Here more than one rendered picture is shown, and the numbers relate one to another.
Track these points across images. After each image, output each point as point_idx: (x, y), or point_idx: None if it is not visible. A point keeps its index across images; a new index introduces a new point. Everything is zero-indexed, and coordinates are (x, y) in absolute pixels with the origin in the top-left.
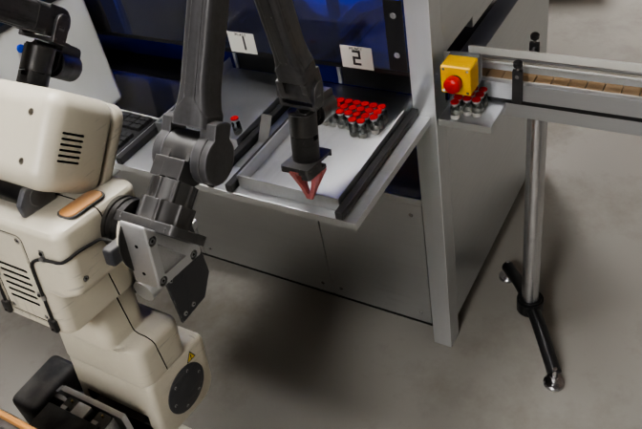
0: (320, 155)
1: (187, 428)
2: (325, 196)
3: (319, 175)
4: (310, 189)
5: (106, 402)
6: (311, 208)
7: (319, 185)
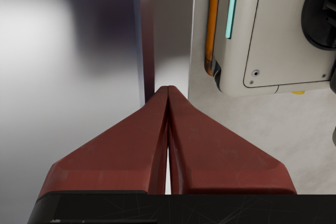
0: None
1: (232, 52)
2: (153, 34)
3: (223, 171)
4: (69, 132)
5: None
6: (166, 66)
7: (26, 115)
